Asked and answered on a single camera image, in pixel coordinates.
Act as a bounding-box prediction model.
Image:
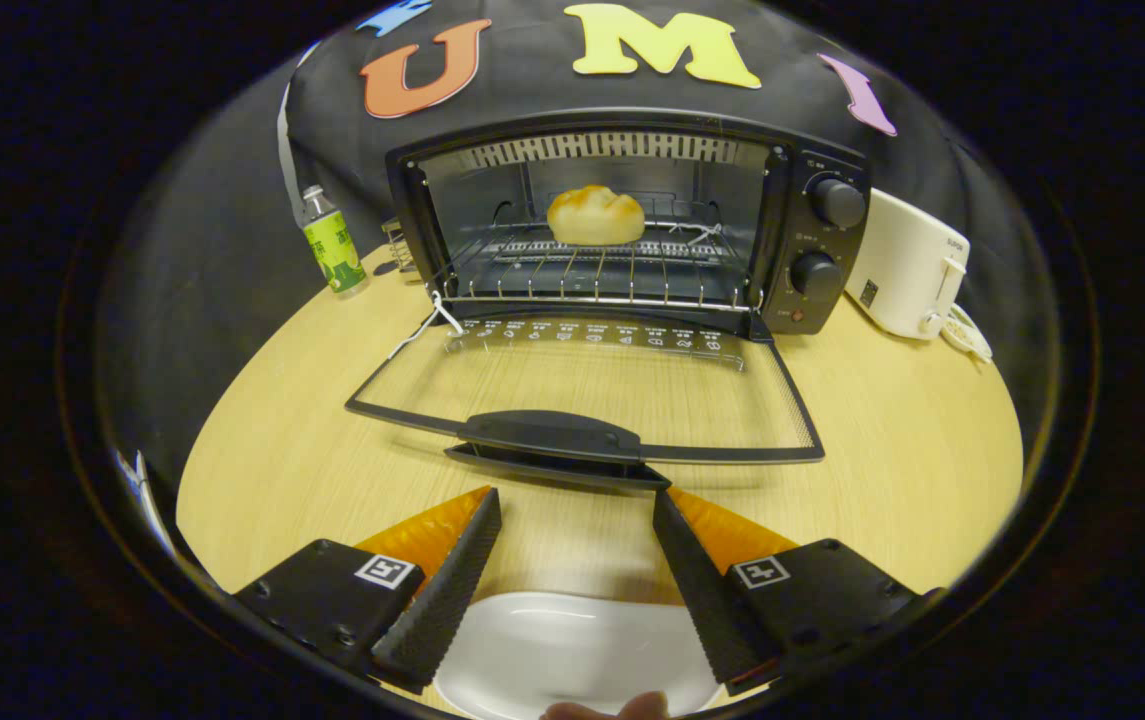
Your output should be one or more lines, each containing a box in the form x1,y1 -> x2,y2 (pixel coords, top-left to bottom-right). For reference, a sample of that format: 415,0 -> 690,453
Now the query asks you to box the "blue and white clutter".
117,450 -> 179,557

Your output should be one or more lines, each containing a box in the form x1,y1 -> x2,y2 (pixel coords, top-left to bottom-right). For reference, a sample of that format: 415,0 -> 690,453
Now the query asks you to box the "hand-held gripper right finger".
652,487 -> 935,697

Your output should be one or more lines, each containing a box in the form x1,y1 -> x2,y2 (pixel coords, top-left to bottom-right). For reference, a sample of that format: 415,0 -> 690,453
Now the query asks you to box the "golden bread roll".
546,185 -> 647,247

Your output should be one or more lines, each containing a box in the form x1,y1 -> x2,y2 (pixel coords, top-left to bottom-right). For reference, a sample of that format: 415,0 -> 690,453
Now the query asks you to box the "green label drink bottle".
300,185 -> 370,299

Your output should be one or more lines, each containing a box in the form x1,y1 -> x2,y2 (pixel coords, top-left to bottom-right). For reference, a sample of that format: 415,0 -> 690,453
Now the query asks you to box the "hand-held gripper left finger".
232,486 -> 503,695

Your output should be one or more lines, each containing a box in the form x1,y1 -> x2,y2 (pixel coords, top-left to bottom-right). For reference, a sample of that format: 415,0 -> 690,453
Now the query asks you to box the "small clear glass container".
380,218 -> 422,277

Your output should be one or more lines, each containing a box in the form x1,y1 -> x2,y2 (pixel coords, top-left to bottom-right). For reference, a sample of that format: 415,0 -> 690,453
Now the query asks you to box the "white pop-up toaster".
844,188 -> 971,341

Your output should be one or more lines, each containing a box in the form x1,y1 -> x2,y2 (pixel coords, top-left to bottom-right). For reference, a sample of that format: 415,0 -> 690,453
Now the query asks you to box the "white plate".
432,590 -> 723,720

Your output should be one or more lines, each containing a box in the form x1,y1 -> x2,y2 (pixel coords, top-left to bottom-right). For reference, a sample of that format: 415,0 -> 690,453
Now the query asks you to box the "black toaster oven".
345,108 -> 873,492

